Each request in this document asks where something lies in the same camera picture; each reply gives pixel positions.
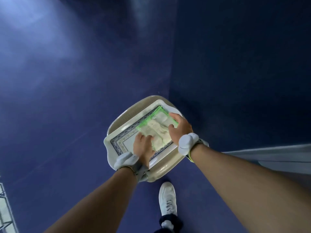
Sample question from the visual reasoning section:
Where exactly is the person's left hand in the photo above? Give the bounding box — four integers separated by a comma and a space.
133, 133, 156, 168

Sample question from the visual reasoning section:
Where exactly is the person's right hand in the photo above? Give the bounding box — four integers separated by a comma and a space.
168, 113, 194, 145

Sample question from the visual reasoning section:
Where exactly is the green-zip clear food bag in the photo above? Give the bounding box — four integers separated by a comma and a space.
135, 105, 179, 151

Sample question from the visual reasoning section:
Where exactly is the person's left forearm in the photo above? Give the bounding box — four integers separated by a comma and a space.
45, 166, 139, 233

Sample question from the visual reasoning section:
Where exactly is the person's right forearm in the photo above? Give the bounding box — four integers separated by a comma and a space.
190, 144, 311, 233

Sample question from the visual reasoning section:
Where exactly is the cream tray with blue border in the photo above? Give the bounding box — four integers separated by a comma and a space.
104, 95, 189, 183

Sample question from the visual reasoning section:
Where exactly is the white right wrist tracker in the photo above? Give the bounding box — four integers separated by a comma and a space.
178, 133, 209, 163

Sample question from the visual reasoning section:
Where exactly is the white wrist tracker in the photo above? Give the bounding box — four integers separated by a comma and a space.
178, 133, 209, 163
113, 152, 149, 183

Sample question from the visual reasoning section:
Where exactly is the white left wrist tracker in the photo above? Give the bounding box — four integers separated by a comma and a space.
113, 152, 149, 183

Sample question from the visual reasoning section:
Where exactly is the white sneaker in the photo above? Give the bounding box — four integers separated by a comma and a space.
158, 182, 177, 218

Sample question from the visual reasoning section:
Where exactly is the dark trouser leg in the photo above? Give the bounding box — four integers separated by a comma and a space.
154, 214, 183, 233

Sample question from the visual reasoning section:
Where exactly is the grey ledge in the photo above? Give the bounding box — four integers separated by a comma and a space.
222, 144, 311, 178

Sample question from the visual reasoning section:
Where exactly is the metal truss frame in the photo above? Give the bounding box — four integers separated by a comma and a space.
0, 183, 19, 233

